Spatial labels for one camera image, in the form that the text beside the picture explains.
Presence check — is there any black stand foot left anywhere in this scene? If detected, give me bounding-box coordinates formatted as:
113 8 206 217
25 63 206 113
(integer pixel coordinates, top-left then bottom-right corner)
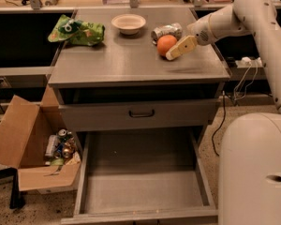
0 168 25 209

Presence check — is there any orange fruit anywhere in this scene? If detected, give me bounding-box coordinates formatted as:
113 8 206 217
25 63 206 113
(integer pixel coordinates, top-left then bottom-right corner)
157 35 177 56

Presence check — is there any crushed silver soda can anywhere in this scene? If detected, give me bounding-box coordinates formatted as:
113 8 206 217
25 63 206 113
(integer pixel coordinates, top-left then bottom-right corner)
151 22 183 44

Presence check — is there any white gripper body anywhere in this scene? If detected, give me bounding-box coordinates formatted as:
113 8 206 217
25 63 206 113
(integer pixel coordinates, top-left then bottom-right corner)
186 20 213 46

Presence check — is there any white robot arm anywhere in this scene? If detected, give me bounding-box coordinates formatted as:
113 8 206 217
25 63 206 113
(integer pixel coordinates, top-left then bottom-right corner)
166 0 281 225

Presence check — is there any open grey drawer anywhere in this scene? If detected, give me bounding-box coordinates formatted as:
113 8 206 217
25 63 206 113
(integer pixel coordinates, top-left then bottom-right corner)
61 127 218 225

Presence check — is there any black power adapter with cable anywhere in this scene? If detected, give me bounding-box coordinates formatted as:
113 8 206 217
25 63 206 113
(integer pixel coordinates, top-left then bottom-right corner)
212 90 227 157

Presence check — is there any white paper bowl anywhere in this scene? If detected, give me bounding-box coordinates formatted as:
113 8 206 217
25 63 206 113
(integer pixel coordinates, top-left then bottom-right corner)
111 14 146 35

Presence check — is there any grey drawer cabinet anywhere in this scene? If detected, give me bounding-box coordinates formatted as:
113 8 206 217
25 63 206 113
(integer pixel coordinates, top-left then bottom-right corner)
48 7 231 133

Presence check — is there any white power strip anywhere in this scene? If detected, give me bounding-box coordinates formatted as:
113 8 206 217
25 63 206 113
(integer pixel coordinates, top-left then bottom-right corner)
240 57 262 68

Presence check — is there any closed grey drawer with handle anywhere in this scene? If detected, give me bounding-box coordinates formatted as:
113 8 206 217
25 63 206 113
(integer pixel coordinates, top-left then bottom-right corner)
59 99 219 132

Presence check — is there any green chip bag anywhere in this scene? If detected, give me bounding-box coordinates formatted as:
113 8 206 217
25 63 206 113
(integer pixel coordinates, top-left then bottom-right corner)
48 15 105 47

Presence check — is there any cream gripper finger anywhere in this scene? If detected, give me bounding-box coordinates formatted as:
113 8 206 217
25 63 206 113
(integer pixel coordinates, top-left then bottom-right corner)
166 36 198 61

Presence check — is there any cardboard box of trash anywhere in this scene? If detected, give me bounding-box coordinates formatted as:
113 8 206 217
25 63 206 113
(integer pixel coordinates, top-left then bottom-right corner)
0 87 80 194

